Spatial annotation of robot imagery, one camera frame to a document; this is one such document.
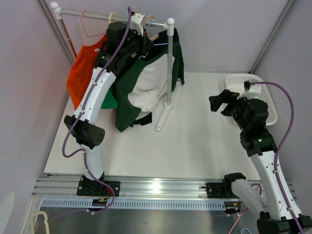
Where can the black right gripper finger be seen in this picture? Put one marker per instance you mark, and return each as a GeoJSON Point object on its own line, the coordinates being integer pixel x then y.
{"type": "Point", "coordinates": [228, 95]}
{"type": "Point", "coordinates": [215, 103]}

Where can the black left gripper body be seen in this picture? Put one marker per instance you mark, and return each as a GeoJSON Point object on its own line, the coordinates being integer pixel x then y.
{"type": "Point", "coordinates": [136, 44]}

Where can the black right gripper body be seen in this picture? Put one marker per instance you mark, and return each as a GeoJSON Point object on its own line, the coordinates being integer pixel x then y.
{"type": "Point", "coordinates": [235, 108]}

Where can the light blue wire hanger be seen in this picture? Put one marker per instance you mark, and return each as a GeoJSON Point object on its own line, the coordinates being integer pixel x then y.
{"type": "Point", "coordinates": [160, 46]}

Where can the green and white t shirt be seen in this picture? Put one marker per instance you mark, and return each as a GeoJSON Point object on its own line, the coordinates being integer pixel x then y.
{"type": "Point", "coordinates": [138, 89]}

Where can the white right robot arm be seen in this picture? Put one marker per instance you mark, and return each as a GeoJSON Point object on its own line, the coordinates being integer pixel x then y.
{"type": "Point", "coordinates": [276, 212]}

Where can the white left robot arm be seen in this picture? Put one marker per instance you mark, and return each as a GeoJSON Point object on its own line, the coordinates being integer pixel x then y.
{"type": "Point", "coordinates": [122, 41]}

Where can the beige wooden hanger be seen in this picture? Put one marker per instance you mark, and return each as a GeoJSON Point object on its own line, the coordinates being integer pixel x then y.
{"type": "Point", "coordinates": [149, 19]}
{"type": "Point", "coordinates": [111, 18]}

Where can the bright green t shirt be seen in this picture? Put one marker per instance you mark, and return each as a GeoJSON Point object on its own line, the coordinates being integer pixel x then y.
{"type": "Point", "coordinates": [109, 100]}

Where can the black t shirt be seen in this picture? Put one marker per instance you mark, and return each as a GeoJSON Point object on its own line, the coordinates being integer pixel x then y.
{"type": "Point", "coordinates": [144, 120]}

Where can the pink hanger on floor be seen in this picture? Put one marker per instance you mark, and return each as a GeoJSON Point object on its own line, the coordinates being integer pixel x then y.
{"type": "Point", "coordinates": [237, 220]}

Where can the white perforated plastic basket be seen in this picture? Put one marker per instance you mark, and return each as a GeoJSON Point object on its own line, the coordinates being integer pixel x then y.
{"type": "Point", "coordinates": [235, 83]}

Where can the white metal clothes rack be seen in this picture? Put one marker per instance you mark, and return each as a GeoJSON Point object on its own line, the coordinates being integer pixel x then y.
{"type": "Point", "coordinates": [168, 25]}

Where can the orange tank top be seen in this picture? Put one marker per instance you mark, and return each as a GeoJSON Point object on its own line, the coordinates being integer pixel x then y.
{"type": "Point", "coordinates": [81, 71]}

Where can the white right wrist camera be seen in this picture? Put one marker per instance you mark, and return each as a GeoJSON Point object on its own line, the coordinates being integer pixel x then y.
{"type": "Point", "coordinates": [251, 90]}

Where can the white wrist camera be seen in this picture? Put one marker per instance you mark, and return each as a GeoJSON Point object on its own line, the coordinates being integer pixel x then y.
{"type": "Point", "coordinates": [251, 90]}
{"type": "Point", "coordinates": [138, 20]}

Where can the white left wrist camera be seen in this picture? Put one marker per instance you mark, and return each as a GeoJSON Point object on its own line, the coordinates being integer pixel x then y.
{"type": "Point", "coordinates": [138, 20]}

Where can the pink wire hanger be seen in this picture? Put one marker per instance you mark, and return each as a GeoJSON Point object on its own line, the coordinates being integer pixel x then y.
{"type": "Point", "coordinates": [90, 37]}

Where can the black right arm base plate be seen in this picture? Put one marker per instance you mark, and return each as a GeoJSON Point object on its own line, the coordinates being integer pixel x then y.
{"type": "Point", "coordinates": [219, 190]}

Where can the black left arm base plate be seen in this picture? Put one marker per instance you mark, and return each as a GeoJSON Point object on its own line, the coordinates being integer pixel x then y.
{"type": "Point", "coordinates": [87, 187]}

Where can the aluminium mounting rail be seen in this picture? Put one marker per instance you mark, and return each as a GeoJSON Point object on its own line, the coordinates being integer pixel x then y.
{"type": "Point", "coordinates": [61, 185]}

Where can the white slotted cable duct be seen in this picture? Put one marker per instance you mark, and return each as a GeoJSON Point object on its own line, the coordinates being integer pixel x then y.
{"type": "Point", "coordinates": [145, 204]}

